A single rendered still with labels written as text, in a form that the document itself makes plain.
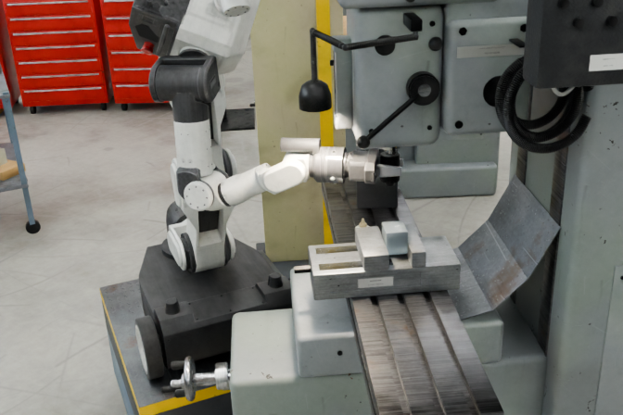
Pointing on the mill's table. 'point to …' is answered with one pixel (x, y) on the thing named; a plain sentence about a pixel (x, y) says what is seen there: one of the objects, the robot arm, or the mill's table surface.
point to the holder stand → (371, 197)
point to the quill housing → (394, 75)
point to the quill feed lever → (419, 89)
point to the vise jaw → (372, 248)
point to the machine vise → (425, 282)
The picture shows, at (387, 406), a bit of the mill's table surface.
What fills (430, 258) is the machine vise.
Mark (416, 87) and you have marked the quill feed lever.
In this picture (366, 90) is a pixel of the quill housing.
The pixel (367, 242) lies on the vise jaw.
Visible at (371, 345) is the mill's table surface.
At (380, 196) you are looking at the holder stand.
